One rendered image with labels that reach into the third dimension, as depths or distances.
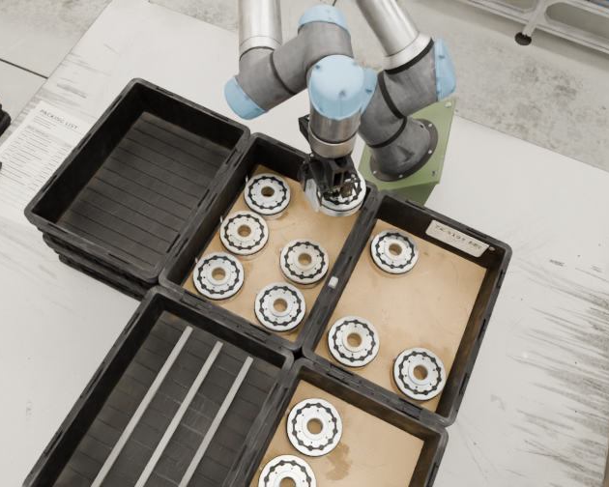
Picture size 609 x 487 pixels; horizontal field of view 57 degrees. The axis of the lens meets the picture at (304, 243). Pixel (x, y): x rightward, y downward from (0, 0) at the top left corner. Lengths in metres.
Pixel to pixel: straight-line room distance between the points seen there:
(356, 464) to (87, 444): 0.49
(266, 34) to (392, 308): 0.60
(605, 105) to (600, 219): 1.38
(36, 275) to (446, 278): 0.91
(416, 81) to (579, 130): 1.66
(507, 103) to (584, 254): 1.30
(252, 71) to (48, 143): 0.79
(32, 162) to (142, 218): 0.40
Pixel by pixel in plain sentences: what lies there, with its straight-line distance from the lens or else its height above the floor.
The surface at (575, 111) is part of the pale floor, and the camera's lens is 2.88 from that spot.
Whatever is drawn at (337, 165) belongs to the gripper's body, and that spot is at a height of 1.19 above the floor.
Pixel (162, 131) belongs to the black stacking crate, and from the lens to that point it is 1.38.
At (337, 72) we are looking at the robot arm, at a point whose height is 1.35.
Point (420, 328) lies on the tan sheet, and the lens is 1.20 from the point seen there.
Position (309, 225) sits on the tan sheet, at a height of 0.83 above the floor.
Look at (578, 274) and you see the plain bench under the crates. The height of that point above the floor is 0.70.
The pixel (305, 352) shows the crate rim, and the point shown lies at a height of 0.93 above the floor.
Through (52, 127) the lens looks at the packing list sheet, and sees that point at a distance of 1.61.
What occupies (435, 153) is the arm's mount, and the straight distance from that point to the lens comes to 1.38.
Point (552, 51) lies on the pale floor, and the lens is 3.08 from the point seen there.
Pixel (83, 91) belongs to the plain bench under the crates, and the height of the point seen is 0.70.
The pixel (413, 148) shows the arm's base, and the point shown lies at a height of 0.86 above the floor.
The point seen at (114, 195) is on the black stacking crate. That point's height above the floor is 0.83.
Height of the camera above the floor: 1.93
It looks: 64 degrees down
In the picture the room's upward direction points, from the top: 12 degrees clockwise
